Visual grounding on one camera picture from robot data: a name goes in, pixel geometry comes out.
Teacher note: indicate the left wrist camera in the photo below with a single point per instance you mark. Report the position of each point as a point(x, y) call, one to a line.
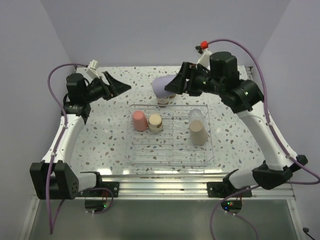
point(91, 69)

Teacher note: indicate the aluminium frame rail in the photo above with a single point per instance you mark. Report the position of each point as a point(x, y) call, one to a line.
point(151, 187)

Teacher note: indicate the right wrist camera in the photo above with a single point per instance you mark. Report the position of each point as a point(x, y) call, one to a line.
point(203, 50)

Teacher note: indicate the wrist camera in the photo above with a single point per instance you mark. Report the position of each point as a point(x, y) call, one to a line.
point(203, 50)
point(91, 69)

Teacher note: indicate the tall beige cup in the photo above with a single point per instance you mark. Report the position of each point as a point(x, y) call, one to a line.
point(198, 133)

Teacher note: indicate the clear dish rack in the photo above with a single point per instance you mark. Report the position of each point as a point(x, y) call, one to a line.
point(172, 146)

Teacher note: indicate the purple cup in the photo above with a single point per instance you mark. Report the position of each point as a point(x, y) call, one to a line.
point(158, 86)

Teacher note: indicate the right controller board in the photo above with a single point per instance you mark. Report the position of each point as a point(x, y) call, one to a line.
point(232, 206)

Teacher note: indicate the pink cup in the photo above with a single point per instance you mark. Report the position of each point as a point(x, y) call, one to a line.
point(139, 120)

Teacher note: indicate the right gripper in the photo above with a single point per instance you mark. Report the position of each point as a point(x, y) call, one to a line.
point(189, 70)

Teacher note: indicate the clear glass tumbler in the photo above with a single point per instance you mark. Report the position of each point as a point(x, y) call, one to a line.
point(196, 115)

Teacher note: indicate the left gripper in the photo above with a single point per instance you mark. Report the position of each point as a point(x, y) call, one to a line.
point(116, 87)

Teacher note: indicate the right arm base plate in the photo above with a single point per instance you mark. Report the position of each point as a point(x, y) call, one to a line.
point(220, 189)

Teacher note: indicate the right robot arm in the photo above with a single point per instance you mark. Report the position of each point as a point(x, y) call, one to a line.
point(245, 99)

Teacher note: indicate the left controller board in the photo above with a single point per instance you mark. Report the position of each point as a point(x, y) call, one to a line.
point(97, 206)

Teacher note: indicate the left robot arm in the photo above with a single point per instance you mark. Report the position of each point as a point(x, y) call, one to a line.
point(53, 177)

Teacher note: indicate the controller board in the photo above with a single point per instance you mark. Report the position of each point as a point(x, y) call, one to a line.
point(97, 206)
point(232, 206)

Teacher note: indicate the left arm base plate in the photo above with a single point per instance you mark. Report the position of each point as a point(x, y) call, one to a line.
point(104, 189)

